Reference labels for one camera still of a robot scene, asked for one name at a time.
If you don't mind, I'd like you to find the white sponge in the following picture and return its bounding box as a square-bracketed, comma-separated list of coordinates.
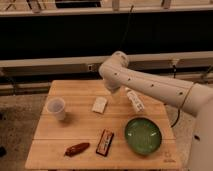
[92, 97, 107, 113]

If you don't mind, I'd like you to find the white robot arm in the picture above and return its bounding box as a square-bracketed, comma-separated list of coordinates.
[99, 51, 213, 171]

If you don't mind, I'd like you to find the white tube bottle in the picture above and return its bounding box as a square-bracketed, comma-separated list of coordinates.
[125, 88, 144, 113]

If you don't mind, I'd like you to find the wooden folding table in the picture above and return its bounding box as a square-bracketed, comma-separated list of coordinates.
[25, 80, 181, 170]

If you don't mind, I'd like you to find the green plate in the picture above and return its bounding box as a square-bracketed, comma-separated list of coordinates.
[124, 117, 162, 156]

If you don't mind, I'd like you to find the brown sausage toy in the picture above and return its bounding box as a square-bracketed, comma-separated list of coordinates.
[64, 143, 90, 157]

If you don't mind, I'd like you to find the black hanging cable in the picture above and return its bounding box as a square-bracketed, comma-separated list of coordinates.
[118, 4, 135, 54]

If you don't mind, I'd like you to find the black floor cable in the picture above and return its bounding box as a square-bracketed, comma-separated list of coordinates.
[170, 108, 181, 128]

